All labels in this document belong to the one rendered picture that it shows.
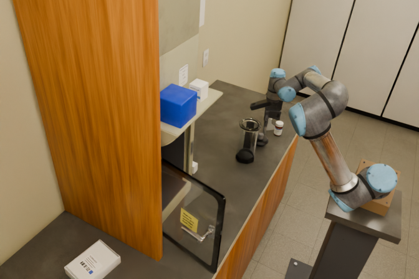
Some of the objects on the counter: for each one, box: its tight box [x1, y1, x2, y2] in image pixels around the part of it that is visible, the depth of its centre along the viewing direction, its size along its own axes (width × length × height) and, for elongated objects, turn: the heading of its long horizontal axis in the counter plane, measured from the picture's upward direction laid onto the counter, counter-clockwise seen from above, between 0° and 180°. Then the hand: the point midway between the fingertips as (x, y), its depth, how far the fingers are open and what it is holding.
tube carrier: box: [237, 118, 261, 159], centre depth 184 cm, size 11×11×21 cm
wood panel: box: [4, 0, 163, 262], centre depth 107 cm, size 49×3×140 cm, turn 57°
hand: (263, 127), depth 198 cm, fingers open, 13 cm apart
